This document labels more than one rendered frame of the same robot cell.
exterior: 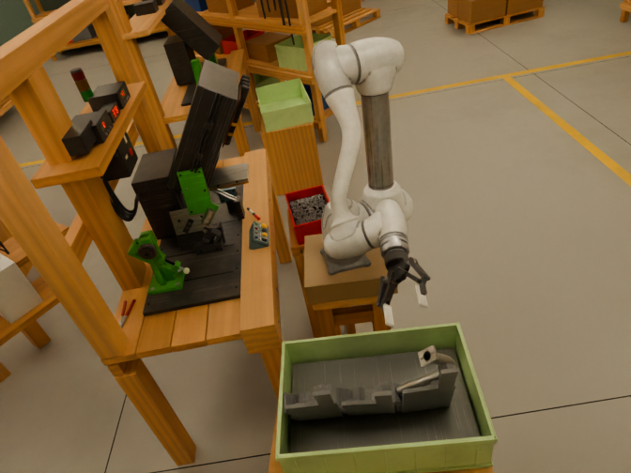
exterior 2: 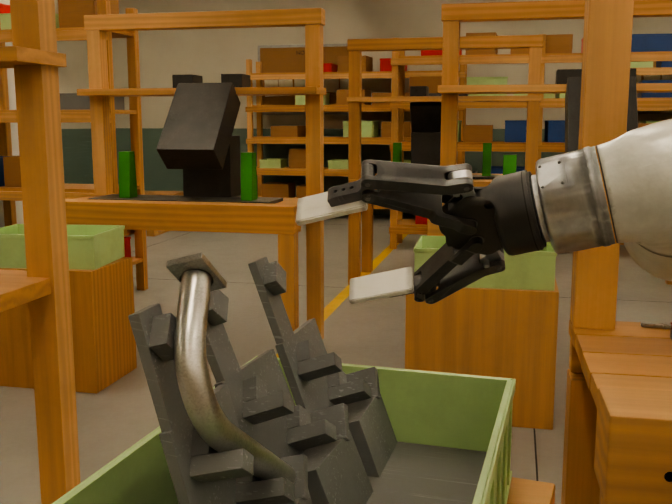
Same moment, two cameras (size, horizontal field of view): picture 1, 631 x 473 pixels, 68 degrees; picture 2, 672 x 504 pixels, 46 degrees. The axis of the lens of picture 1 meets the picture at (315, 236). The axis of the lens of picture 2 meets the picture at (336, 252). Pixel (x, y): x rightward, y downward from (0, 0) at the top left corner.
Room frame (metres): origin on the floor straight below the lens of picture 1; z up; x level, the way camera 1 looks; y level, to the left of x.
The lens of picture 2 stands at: (1.03, -0.99, 1.34)
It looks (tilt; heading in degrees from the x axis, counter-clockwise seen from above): 9 degrees down; 100
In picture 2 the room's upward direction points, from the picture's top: straight up
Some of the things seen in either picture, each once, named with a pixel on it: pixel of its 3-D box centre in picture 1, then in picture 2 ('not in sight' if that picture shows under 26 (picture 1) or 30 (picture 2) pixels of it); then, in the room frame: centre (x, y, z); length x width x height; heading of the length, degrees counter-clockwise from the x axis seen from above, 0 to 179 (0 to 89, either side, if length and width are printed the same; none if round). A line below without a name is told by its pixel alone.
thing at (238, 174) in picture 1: (209, 180); not in sight; (2.06, 0.46, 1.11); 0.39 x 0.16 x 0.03; 89
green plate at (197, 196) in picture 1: (196, 188); not in sight; (1.91, 0.50, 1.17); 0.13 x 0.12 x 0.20; 179
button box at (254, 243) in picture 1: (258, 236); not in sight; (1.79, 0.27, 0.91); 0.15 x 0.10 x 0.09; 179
